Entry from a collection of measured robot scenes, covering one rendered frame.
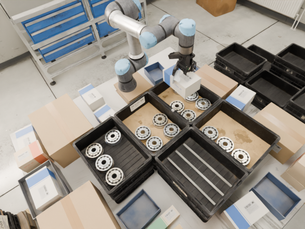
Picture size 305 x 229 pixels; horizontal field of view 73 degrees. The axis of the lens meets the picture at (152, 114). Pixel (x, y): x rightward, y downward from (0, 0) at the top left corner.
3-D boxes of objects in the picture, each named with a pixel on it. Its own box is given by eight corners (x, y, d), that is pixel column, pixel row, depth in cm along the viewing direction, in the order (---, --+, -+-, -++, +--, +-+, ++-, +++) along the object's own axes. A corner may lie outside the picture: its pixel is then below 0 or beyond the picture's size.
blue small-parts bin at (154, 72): (144, 73, 186) (143, 67, 181) (158, 67, 190) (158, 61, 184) (155, 87, 175) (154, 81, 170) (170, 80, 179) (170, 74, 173)
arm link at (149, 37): (92, 7, 117) (146, 33, 89) (108, -1, 120) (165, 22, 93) (100, 27, 126) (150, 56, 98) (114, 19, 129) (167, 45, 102)
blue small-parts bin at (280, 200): (248, 191, 121) (252, 187, 115) (264, 175, 125) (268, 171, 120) (279, 221, 111) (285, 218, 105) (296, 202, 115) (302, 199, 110)
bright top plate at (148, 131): (132, 131, 133) (131, 131, 132) (145, 123, 136) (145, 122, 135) (140, 142, 128) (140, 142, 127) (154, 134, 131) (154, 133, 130)
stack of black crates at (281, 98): (236, 104, 227) (244, 82, 199) (253, 91, 236) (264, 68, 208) (268, 128, 206) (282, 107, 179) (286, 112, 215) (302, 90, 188)
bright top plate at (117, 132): (102, 136, 133) (101, 136, 132) (115, 127, 136) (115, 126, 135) (110, 146, 128) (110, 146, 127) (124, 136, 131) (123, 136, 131)
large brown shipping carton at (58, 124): (41, 130, 158) (27, 115, 142) (76, 109, 168) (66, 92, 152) (63, 168, 138) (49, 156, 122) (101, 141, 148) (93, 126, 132)
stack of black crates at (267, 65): (231, 69, 259) (236, 54, 241) (247, 58, 268) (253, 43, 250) (259, 87, 239) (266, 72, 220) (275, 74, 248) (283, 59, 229)
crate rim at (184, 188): (153, 159, 115) (153, 157, 113) (190, 127, 125) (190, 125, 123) (210, 218, 96) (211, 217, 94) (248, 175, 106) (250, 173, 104)
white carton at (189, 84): (163, 80, 130) (162, 69, 123) (177, 72, 134) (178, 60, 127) (184, 99, 120) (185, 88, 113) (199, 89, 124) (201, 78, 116)
